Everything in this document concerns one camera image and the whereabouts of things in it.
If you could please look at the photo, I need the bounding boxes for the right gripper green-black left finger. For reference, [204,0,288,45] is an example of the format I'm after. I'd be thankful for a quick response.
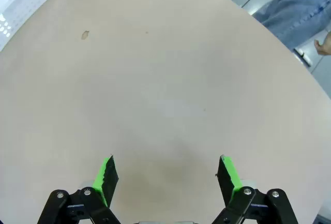
[38,154,121,224]

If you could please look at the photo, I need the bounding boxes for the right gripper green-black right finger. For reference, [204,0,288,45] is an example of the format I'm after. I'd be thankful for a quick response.
[212,154,298,224]

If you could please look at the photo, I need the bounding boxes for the person's right hand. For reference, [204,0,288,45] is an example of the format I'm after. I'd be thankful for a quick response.
[314,39,331,56]

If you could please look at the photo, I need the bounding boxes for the person black sweater blue jeans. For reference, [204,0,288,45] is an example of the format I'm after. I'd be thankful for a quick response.
[252,0,331,54]

